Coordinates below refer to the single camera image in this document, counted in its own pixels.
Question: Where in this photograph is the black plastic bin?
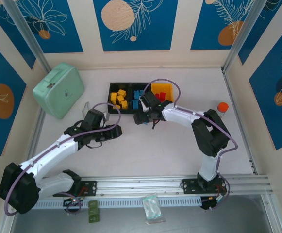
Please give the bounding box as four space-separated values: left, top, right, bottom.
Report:
130 83 153 115
106 83 133 115

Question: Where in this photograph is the yellow plastic bin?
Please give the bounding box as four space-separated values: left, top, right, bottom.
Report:
150 83 175 104

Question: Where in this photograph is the mint green carry case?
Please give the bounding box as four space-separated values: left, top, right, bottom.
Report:
33 62 85 120

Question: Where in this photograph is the orange-capped clear bottle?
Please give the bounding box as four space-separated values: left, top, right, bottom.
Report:
216 101 230 119

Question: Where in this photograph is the clear plastic zip bag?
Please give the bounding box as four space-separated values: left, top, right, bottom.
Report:
140 192 167 225

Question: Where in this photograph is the right camera mount bracket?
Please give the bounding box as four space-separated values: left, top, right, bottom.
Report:
139 99 149 113

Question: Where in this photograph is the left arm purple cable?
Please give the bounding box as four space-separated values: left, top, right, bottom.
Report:
4 103 122 216

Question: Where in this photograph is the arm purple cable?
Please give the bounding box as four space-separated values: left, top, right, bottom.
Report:
4 103 122 216
142 78 239 209

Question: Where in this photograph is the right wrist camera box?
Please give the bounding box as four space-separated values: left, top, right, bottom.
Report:
140 91 160 110

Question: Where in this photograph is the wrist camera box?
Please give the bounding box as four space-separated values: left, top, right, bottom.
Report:
83 109 105 129
140 91 160 110

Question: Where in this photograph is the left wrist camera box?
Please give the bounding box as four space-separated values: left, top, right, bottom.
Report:
83 109 105 129

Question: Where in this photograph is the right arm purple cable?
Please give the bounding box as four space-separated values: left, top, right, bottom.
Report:
142 78 239 209

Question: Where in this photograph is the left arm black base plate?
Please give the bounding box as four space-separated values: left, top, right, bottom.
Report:
79 180 98 197

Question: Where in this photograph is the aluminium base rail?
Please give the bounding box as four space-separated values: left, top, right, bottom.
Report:
6 174 274 201

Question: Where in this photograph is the white slotted cable duct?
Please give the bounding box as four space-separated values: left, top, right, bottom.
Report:
33 197 202 210

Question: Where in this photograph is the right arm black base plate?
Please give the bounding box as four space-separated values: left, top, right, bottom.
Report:
180 178 228 195

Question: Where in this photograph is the blue floral wall panel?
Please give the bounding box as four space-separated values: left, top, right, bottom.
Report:
93 0 179 52
17 0 84 54
0 0 37 70
249 23 282 151
0 35 27 156
190 0 255 51
237 0 282 66

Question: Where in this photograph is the aluminium frame post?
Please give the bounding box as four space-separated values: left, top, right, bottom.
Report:
221 0 269 73
2 0 52 73

